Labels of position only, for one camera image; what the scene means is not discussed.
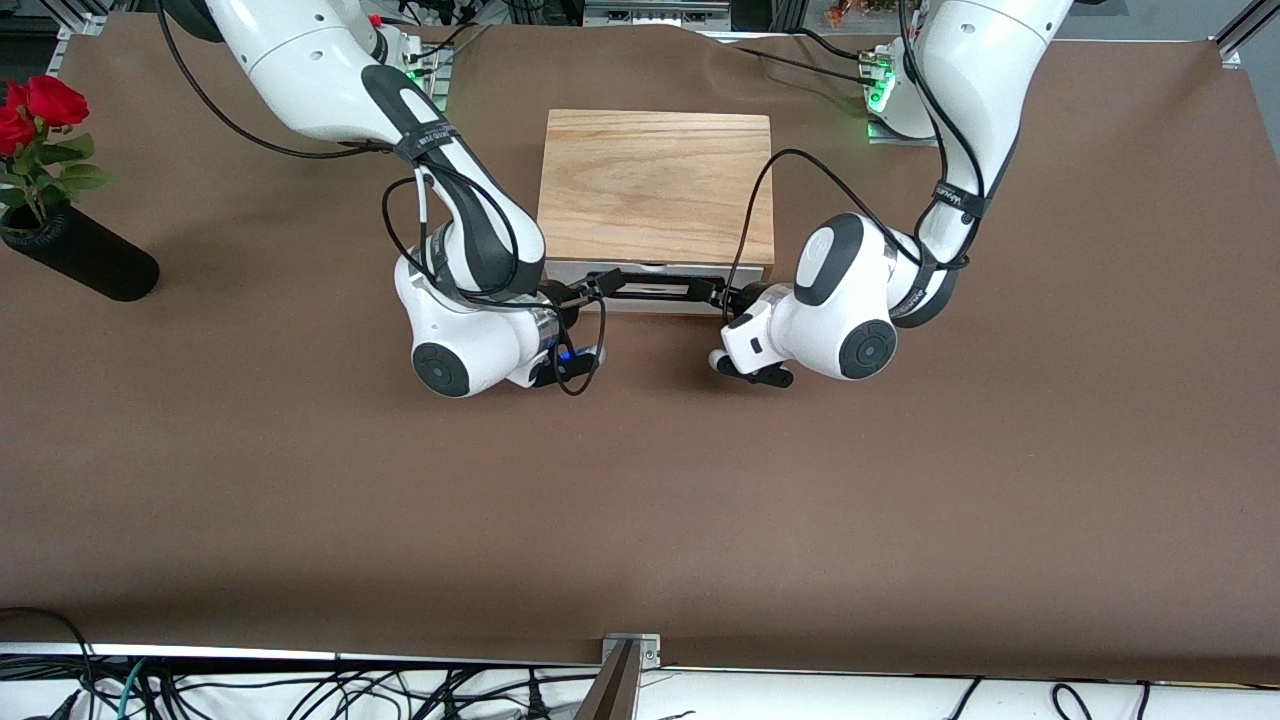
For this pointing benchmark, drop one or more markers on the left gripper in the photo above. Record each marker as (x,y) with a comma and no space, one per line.
(742,298)

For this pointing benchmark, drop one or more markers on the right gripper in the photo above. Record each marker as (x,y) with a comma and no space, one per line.
(568,295)

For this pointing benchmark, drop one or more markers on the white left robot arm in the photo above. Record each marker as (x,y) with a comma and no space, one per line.
(985,60)

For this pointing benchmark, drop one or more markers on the light wooden drawer cabinet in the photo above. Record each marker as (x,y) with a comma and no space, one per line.
(655,185)

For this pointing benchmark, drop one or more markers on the brown paper table cover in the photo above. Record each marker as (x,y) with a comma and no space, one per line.
(640,480)

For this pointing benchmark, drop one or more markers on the grey metal rack box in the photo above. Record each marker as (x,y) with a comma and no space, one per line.
(655,14)

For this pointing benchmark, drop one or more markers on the orange artificial flowers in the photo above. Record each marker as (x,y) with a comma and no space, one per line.
(860,10)

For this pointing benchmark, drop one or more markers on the red rose with green leaves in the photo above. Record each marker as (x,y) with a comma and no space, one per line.
(50,100)

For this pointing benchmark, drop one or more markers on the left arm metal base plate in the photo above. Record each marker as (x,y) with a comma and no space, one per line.
(900,135)

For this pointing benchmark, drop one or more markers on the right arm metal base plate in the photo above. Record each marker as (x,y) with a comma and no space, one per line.
(440,85)

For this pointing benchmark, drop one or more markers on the small metal corner bracket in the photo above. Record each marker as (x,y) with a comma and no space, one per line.
(648,648)

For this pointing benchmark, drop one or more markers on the aluminium camera pole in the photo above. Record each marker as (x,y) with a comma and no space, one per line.
(612,690)

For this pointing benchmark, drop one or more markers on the aluminium frame profile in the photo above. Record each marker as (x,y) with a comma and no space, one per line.
(80,18)
(1245,30)

